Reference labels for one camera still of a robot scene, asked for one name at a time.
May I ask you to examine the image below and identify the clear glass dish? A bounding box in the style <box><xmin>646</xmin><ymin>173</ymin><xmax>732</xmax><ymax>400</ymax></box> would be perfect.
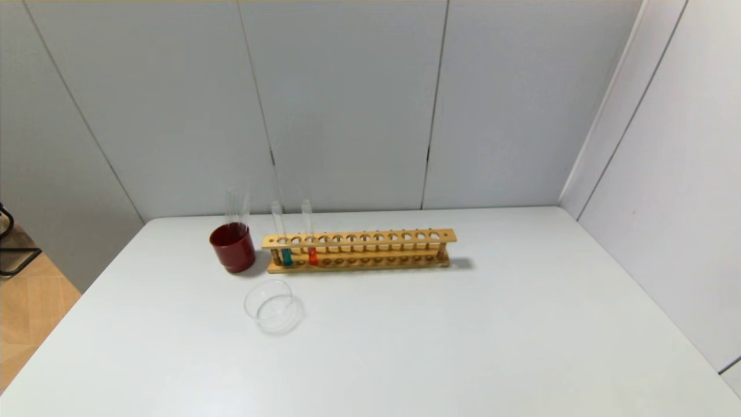
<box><xmin>244</xmin><ymin>280</ymin><xmax>304</xmax><ymax>335</ymax></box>

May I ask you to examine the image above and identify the wooden test tube rack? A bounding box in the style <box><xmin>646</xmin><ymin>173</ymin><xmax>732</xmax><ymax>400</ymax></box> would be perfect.
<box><xmin>262</xmin><ymin>228</ymin><xmax>458</xmax><ymax>273</ymax></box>

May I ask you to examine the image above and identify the test tube with red pigment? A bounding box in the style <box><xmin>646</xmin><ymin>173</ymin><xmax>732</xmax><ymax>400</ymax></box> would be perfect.
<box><xmin>301</xmin><ymin>200</ymin><xmax>319</xmax><ymax>266</ymax></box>

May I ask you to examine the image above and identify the test tube with blue pigment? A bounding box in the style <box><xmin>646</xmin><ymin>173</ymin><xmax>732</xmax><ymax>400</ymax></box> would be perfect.
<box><xmin>271</xmin><ymin>201</ymin><xmax>293</xmax><ymax>266</ymax></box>

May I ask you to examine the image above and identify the black metal chair frame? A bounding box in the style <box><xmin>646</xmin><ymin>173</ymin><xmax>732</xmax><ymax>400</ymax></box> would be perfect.
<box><xmin>0</xmin><ymin>203</ymin><xmax>42</xmax><ymax>277</ymax></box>

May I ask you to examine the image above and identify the dark red cup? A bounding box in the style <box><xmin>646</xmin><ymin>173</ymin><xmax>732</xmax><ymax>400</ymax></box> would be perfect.
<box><xmin>210</xmin><ymin>222</ymin><xmax>256</xmax><ymax>274</ymax></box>

